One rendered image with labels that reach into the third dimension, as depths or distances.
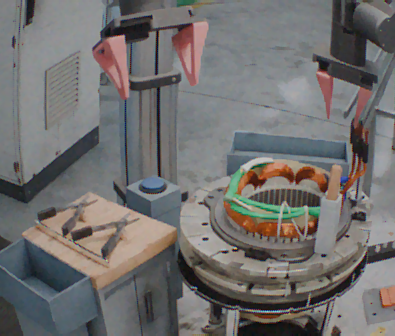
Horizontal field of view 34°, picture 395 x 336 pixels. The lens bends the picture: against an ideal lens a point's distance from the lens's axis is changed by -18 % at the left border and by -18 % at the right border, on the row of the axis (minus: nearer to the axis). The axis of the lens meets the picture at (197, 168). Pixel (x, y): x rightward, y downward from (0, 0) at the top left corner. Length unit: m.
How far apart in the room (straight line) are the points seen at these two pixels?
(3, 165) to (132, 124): 2.06
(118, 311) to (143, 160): 0.48
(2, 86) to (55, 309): 2.39
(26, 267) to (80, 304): 0.17
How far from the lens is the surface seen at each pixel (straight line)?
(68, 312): 1.04
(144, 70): 1.46
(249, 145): 1.50
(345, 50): 0.90
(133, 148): 1.52
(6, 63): 3.26
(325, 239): 1.04
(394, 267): 1.60
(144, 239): 1.14
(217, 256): 1.05
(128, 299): 1.15
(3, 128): 3.40
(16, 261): 1.16
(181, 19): 0.83
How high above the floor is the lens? 1.66
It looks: 26 degrees down
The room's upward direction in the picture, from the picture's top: straight up
